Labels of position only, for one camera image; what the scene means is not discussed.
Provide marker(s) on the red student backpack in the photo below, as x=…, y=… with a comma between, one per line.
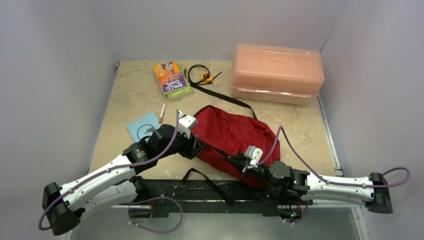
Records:
x=224, y=134

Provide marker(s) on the white orange pen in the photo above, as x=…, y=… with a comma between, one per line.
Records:
x=162, y=113

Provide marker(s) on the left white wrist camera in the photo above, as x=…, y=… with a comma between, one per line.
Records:
x=186, y=123

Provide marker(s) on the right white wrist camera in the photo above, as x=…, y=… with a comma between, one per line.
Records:
x=253, y=156

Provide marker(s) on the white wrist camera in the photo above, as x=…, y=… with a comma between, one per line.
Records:
x=253, y=156
x=186, y=123

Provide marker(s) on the translucent orange plastic box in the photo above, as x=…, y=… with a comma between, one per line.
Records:
x=276, y=74

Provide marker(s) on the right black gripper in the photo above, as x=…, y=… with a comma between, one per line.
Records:
x=241, y=163

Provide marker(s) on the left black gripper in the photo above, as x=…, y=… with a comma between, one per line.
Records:
x=191, y=146

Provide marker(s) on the green paperback book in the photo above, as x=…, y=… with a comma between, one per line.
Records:
x=182, y=91

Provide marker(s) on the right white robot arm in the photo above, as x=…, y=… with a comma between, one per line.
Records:
x=284, y=182

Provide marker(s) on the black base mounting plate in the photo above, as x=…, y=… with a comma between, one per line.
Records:
x=205, y=195

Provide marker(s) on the purple Roald Dahl book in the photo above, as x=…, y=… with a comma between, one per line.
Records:
x=169, y=77

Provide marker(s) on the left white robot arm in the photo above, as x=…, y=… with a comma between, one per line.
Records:
x=118, y=182

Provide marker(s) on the light blue notebook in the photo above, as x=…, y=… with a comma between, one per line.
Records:
x=143, y=126

